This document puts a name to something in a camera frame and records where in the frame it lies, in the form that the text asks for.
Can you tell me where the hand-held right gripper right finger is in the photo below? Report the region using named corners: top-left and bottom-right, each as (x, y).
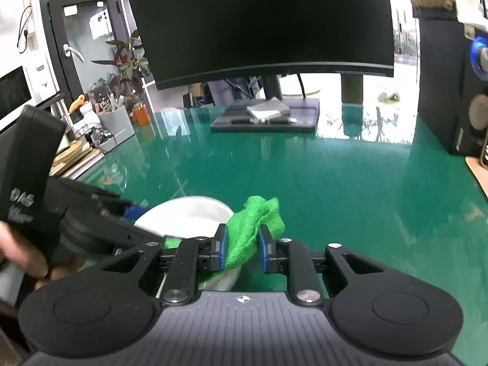
top-left (258, 224), bottom-right (386, 306)

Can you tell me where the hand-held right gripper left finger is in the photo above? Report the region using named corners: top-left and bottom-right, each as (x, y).
top-left (97, 223), bottom-right (229, 306)

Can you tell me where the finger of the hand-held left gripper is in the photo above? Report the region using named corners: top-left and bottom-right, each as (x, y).
top-left (48, 178), bottom-right (148, 221)
top-left (102, 215), bottom-right (165, 254)

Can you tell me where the green cloth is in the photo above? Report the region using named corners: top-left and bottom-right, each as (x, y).
top-left (163, 195), bottom-right (286, 287)

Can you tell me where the white bowl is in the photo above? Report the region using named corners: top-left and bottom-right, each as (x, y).
top-left (133, 196), bottom-right (245, 291)

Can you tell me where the person's left hand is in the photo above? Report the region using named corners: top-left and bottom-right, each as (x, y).
top-left (0, 221), bottom-right (83, 291)

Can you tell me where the round wooden board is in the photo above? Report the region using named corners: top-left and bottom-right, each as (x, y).
top-left (52, 141), bottom-right (89, 167)

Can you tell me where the stack of books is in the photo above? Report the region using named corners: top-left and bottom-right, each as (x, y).
top-left (47, 146), bottom-right (104, 181)

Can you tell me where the white microwave oven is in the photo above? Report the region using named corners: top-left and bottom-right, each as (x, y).
top-left (0, 64), bottom-right (62, 131)

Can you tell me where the white plastic bottle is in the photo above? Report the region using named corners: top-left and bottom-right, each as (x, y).
top-left (77, 101), bottom-right (101, 129)

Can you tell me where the grey desk organizer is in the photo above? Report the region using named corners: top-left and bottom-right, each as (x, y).
top-left (95, 104), bottom-right (137, 154)

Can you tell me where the orange jar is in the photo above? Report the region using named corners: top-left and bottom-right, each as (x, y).
top-left (132, 104), bottom-right (151, 126)

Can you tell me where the black pen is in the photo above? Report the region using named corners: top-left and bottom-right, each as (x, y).
top-left (228, 118), bottom-right (298, 125)

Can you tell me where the dark grey monitor stand base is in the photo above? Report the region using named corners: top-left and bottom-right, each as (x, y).
top-left (210, 98), bottom-right (320, 134)

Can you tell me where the grey notepad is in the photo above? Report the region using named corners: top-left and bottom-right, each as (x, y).
top-left (246, 98), bottom-right (291, 120)

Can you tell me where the potted plant with red leaves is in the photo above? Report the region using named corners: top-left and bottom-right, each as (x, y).
top-left (91, 28), bottom-right (152, 102)

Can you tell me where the dark green cup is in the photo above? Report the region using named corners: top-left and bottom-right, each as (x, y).
top-left (340, 73), bottom-right (365, 106)

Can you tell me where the black curved monitor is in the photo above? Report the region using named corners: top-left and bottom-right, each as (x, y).
top-left (124, 0), bottom-right (396, 92)

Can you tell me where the cork mouse pad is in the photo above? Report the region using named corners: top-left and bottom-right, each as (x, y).
top-left (464, 156), bottom-right (488, 199)

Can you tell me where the black speaker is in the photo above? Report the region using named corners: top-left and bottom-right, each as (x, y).
top-left (417, 14), bottom-right (488, 158)

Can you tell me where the yellow cardboard box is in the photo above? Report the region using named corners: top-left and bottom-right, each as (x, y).
top-left (409, 0), bottom-right (459, 18)

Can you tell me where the orange handled tool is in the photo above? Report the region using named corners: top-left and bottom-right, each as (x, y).
top-left (68, 94), bottom-right (90, 114)

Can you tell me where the silver door handle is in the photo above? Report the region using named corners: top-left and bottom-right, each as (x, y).
top-left (62, 43), bottom-right (86, 63)

